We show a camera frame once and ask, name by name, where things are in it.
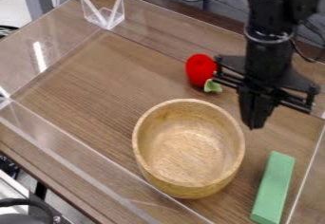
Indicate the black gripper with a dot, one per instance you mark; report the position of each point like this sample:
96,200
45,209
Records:
290,90

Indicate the green rectangular block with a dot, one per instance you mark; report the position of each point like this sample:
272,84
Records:
272,195

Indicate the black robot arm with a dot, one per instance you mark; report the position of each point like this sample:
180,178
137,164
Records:
263,75

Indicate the clear acrylic corner bracket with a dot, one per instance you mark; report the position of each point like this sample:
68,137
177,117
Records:
106,18

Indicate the clear acrylic enclosure wall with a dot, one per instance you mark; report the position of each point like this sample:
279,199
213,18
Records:
80,82

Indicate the brown wooden bowl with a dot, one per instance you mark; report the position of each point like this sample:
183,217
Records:
189,147

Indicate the red plush strawberry toy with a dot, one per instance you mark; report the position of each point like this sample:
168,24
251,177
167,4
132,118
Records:
200,69

